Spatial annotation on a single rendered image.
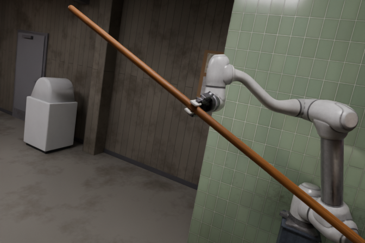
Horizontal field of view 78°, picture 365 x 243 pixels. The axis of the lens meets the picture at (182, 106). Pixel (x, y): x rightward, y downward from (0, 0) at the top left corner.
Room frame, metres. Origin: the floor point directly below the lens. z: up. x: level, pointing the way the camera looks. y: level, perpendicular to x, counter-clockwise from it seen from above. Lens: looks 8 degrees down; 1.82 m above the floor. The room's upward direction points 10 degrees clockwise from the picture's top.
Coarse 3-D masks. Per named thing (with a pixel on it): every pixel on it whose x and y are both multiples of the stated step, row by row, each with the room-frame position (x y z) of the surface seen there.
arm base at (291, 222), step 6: (288, 210) 1.47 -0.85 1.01; (282, 216) 1.39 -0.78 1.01; (288, 216) 1.37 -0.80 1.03; (288, 222) 1.32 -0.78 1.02; (294, 222) 1.31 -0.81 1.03; (300, 222) 1.29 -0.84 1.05; (294, 228) 1.30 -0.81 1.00; (300, 228) 1.28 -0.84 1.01; (306, 228) 1.28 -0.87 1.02; (312, 228) 1.29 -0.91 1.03; (312, 234) 1.25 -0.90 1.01
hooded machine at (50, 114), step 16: (48, 80) 3.90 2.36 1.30; (64, 80) 4.19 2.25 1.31; (32, 96) 4.02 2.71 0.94; (48, 96) 3.83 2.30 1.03; (64, 96) 4.07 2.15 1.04; (32, 112) 3.94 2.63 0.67; (48, 112) 3.77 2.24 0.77; (64, 112) 4.04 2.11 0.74; (32, 128) 3.93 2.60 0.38; (48, 128) 3.78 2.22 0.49; (64, 128) 4.06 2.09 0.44; (32, 144) 3.91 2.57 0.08; (48, 144) 3.81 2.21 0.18; (64, 144) 4.10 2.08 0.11
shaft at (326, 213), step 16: (80, 16) 1.07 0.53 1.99; (96, 32) 1.04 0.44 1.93; (144, 64) 0.95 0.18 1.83; (160, 80) 0.91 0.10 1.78; (176, 96) 0.88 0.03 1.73; (224, 128) 0.81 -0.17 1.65; (240, 144) 0.78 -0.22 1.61; (256, 160) 0.75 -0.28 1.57; (272, 176) 0.74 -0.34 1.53; (304, 192) 0.70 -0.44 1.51; (320, 208) 0.68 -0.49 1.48; (336, 224) 0.66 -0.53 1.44; (352, 240) 0.64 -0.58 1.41
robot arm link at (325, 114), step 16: (320, 112) 1.11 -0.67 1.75; (336, 112) 1.04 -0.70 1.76; (352, 112) 1.02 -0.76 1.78; (320, 128) 1.11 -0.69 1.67; (336, 128) 1.04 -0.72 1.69; (352, 128) 1.02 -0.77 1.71; (320, 144) 1.15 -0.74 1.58; (336, 144) 1.08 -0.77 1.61; (320, 160) 1.16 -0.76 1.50; (336, 160) 1.09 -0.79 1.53; (320, 176) 1.17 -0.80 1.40; (336, 176) 1.10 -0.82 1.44; (336, 192) 1.10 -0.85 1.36; (336, 208) 1.10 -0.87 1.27; (320, 224) 1.14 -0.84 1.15; (352, 224) 1.06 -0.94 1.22; (336, 240) 1.06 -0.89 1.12
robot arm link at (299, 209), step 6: (300, 186) 1.36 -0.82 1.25; (306, 186) 1.33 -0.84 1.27; (312, 186) 1.34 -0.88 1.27; (306, 192) 1.30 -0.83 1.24; (312, 192) 1.29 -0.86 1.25; (318, 192) 1.29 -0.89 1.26; (294, 198) 1.36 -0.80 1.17; (318, 198) 1.27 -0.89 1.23; (294, 204) 1.34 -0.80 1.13; (300, 204) 1.30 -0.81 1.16; (294, 210) 1.33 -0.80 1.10; (300, 210) 1.29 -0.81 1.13; (306, 210) 1.25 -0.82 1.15; (294, 216) 1.32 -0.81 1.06; (300, 216) 1.30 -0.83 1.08; (306, 216) 1.25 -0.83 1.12; (306, 222) 1.28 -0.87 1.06
